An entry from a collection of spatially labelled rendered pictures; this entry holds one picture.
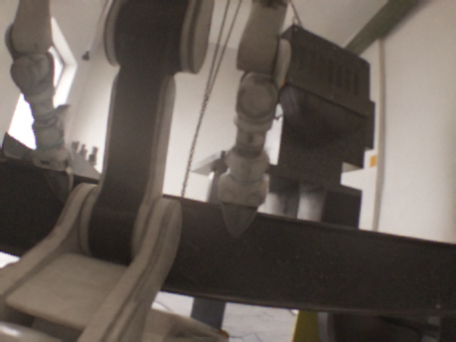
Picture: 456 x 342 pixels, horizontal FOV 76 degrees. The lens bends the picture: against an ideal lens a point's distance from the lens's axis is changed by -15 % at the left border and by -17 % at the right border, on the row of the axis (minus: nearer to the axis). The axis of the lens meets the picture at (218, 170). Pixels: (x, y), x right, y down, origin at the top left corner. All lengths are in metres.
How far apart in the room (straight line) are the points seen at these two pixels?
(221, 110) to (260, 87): 3.40
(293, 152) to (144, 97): 0.89
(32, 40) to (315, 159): 1.19
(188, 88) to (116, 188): 3.38
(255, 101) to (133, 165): 0.27
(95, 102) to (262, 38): 3.56
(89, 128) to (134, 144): 3.27
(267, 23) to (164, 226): 0.39
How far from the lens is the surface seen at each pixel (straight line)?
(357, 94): 1.57
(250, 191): 0.68
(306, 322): 2.02
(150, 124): 0.66
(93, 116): 3.97
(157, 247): 0.60
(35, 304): 0.52
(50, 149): 0.80
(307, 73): 1.42
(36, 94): 0.74
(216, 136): 3.84
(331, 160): 1.55
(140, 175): 0.67
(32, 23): 0.70
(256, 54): 0.54
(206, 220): 0.93
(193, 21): 0.67
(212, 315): 1.94
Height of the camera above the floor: 0.57
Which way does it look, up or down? 12 degrees up
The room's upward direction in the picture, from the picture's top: 10 degrees clockwise
